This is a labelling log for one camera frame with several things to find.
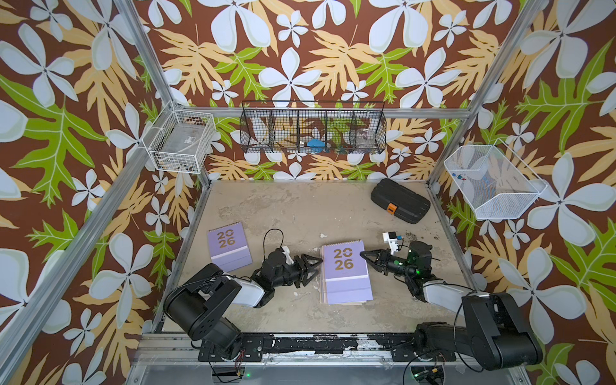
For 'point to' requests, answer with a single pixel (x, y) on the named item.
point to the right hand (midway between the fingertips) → (361, 255)
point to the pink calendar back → (324, 295)
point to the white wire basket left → (179, 139)
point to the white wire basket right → (496, 183)
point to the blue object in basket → (316, 145)
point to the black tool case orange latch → (400, 200)
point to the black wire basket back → (314, 127)
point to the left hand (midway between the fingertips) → (324, 263)
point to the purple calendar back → (346, 272)
